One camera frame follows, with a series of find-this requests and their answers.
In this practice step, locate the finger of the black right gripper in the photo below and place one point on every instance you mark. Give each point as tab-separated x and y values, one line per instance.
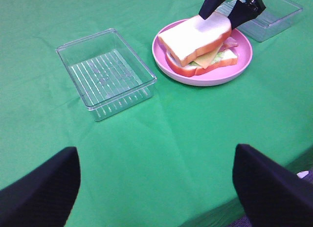
237	19
208	7

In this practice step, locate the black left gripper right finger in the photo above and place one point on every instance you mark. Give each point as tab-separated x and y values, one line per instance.
271	195

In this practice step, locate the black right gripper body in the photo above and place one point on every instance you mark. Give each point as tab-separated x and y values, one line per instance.
254	0

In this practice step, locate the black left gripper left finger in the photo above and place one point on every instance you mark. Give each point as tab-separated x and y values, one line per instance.
45	196

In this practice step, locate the bacon strip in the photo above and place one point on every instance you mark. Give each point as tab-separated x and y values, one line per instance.
230	42

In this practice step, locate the bread slice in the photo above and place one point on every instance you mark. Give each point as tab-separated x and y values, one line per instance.
195	37
229	59

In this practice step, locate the green lettuce leaf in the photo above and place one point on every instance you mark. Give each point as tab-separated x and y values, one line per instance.
218	57

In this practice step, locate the yellow cheese slice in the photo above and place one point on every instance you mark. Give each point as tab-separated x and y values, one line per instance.
205	60

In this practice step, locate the right clear plastic tray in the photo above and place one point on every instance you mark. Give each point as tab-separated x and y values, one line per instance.
278	16

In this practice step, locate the clear plastic tray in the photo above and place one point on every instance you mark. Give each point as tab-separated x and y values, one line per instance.
107	73
278	16

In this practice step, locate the pink round plate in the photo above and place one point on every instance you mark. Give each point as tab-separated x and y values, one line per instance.
215	77

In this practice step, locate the left clear plastic tray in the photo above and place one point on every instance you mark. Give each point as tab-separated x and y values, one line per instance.
107	73

